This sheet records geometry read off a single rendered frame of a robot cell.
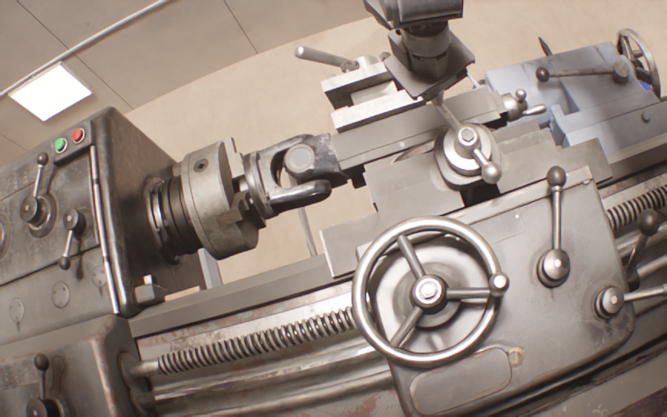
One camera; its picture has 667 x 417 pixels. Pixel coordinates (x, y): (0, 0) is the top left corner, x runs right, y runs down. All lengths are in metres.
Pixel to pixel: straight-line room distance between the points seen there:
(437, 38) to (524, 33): 4.41
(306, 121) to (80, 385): 3.92
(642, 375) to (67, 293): 1.11
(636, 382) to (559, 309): 0.20
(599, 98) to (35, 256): 1.30
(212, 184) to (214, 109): 3.78
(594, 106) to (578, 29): 3.90
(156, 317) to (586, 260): 0.78
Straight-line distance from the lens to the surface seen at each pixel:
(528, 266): 0.93
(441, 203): 0.94
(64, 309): 1.31
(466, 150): 0.87
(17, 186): 1.49
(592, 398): 0.94
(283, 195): 1.37
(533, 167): 0.97
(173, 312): 1.19
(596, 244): 0.96
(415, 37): 0.69
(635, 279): 1.04
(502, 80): 1.38
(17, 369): 1.24
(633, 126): 1.32
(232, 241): 1.37
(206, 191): 1.34
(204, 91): 5.22
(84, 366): 1.12
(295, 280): 1.11
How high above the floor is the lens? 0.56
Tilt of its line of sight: 17 degrees up
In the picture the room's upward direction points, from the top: 17 degrees counter-clockwise
